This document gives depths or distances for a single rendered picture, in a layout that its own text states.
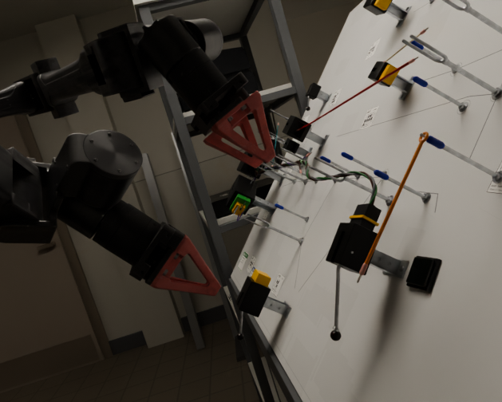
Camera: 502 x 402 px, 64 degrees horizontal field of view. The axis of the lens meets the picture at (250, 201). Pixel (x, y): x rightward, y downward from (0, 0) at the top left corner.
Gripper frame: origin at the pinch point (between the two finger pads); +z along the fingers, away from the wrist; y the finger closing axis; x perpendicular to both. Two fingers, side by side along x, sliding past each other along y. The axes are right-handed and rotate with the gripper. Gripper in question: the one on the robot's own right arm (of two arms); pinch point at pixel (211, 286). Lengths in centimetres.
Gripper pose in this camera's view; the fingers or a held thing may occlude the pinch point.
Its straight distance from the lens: 49.4
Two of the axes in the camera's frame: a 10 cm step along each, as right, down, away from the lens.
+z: 8.0, 5.7, 1.9
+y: -2.5, 0.4, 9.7
